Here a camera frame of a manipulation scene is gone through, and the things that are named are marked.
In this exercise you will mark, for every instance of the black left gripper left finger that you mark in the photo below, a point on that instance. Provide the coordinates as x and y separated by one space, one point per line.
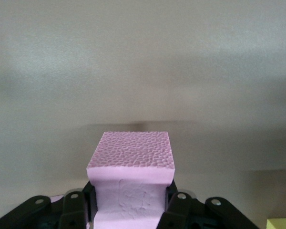
43 212

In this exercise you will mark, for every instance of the pink foam cube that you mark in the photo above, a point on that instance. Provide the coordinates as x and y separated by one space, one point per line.
131 155

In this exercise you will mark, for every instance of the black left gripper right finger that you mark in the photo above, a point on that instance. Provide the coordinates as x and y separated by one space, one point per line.
217 212

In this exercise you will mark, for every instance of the yellow foam cube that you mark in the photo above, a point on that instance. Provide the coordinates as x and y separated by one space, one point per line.
281 224

